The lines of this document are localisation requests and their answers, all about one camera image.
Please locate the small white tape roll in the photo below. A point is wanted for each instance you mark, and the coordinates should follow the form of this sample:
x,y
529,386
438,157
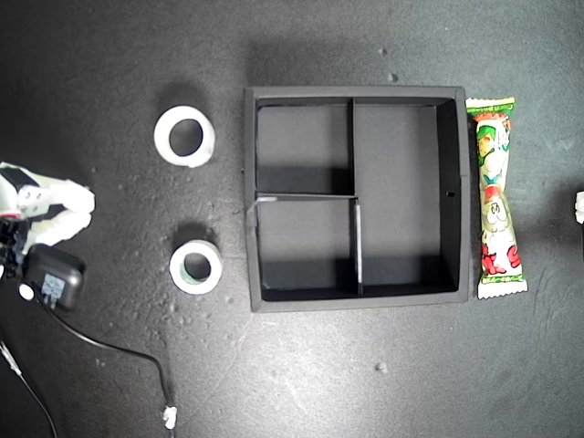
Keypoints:
x,y
175,270

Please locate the green printed snack bar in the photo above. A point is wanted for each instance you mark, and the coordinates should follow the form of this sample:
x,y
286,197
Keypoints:
x,y
497,191

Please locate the large white tape roll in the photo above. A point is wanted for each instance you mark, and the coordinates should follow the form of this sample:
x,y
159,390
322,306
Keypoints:
x,y
162,137

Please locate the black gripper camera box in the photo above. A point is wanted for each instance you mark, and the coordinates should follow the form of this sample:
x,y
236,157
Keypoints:
x,y
57,274

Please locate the black compartment tray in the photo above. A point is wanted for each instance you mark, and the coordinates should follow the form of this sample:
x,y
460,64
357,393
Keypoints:
x,y
397,182

